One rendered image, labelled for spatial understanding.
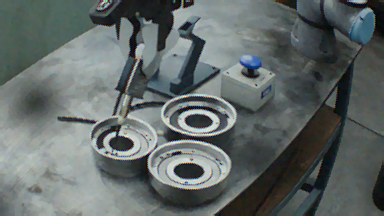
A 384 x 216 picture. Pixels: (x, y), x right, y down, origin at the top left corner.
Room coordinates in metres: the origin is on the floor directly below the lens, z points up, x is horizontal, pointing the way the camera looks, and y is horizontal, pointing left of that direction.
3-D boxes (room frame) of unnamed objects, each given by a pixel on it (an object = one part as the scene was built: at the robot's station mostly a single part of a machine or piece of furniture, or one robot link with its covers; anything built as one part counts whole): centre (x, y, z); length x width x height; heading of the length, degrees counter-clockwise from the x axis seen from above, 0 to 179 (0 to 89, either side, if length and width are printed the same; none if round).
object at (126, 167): (0.59, 0.10, 0.82); 0.10 x 0.10 x 0.04
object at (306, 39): (1.05, -0.30, 0.85); 0.15 x 0.15 x 0.10
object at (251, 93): (0.78, -0.10, 0.82); 0.08 x 0.07 x 0.05; 144
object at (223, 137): (0.66, -0.01, 0.82); 0.10 x 0.10 x 0.04
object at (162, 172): (0.54, 0.00, 0.82); 0.08 x 0.08 x 0.02
